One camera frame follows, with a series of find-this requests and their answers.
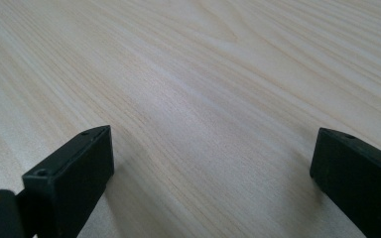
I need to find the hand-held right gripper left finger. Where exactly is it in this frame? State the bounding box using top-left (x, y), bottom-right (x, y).
top-left (16, 125), bottom-right (116, 238)

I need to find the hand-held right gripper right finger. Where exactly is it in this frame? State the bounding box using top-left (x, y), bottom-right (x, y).
top-left (309, 127), bottom-right (381, 238)

